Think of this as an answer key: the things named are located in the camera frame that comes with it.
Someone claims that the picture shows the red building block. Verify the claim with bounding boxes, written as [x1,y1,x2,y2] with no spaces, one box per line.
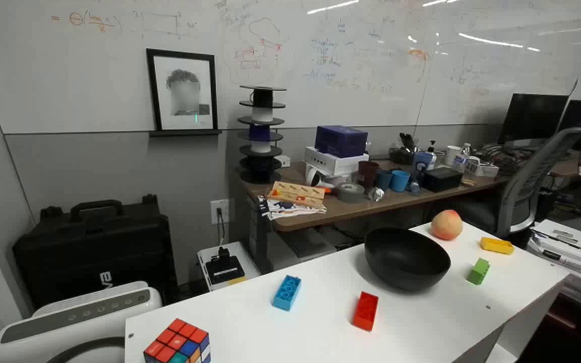
[351,290,381,332]

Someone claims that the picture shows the blue building block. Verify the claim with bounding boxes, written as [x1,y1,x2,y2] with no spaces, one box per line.
[271,273,303,313]

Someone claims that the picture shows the whiteboard with scribbles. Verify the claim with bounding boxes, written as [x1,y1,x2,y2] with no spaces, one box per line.
[0,0,581,136]

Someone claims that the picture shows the white charger base box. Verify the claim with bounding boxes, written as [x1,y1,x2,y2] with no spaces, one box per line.
[196,240,263,290]

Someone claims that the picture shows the yellow patterned box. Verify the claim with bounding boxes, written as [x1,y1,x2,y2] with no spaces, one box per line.
[267,179,329,209]

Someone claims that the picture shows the black hard carrying case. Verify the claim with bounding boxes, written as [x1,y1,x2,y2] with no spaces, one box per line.
[13,194,177,309]

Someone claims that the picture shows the black bowl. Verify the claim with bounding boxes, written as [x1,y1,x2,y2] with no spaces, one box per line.
[364,227,453,295]

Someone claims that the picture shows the black desk box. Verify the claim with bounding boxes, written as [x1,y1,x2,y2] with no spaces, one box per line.
[418,165,467,194]

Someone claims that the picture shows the purple filament spool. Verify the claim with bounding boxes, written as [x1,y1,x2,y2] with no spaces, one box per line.
[236,117,286,141]

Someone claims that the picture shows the toy peach with leaf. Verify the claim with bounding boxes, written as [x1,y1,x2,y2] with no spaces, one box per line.
[430,207,467,242]

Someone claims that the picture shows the black charger cable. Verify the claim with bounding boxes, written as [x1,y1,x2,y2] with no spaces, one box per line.
[216,207,231,255]

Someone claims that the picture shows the white cardboard box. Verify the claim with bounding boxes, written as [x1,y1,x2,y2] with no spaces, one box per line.
[303,146,371,182]

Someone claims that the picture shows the white mug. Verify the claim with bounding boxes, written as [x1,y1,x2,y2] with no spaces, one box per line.
[443,143,465,168]

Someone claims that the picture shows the wooden desk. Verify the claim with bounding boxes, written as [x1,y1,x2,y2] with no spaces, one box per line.
[238,158,514,270]

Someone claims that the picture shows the grey office chair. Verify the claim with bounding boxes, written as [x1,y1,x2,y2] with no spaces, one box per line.
[488,124,581,247]

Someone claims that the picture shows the white filament spool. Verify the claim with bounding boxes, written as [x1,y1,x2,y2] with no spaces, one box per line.
[236,101,286,125]
[238,136,285,156]

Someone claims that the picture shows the printed papers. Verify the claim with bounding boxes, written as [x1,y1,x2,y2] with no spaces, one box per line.
[263,197,329,222]

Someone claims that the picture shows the black picture ledge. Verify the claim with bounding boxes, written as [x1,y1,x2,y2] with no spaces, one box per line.
[148,130,224,139]

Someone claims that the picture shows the purple box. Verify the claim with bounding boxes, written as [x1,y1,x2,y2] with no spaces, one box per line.
[313,124,370,160]

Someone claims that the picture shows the dark red mug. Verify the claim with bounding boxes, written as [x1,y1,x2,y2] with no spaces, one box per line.
[357,160,381,189]

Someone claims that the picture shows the Rubik's cube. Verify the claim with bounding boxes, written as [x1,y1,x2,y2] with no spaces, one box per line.
[141,317,212,363]

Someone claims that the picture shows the blue cup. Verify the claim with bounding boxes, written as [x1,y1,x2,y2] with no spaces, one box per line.
[378,168,413,196]

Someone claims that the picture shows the black charger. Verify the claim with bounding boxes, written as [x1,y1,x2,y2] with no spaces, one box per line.
[207,247,247,285]

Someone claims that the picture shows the white wall outlet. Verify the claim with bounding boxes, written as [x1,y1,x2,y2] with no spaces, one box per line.
[208,197,233,227]

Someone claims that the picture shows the green building block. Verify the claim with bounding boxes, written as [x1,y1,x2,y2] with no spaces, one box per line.
[467,257,492,287]

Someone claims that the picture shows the filament spool stack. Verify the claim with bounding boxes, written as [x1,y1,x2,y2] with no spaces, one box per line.
[238,147,285,186]

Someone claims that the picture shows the black framed portrait picture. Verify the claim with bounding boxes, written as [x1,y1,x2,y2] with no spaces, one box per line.
[145,47,221,134]

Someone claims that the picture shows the white rounded appliance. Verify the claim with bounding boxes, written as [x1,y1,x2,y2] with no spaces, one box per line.
[0,280,164,363]

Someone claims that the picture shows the grey duct tape roll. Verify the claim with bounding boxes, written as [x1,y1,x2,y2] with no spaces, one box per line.
[335,182,367,204]

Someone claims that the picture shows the empty black spool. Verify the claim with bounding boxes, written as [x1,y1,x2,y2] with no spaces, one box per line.
[238,82,288,109]

